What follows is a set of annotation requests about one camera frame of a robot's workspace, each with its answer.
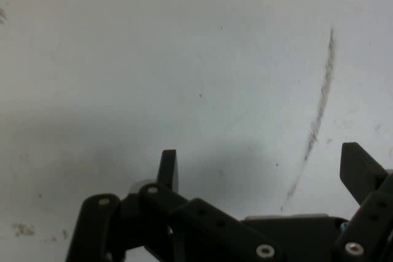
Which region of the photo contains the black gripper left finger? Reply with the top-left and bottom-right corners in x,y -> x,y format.
65,149 -> 285,262

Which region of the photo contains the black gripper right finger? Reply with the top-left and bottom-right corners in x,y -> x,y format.
333,142 -> 393,262

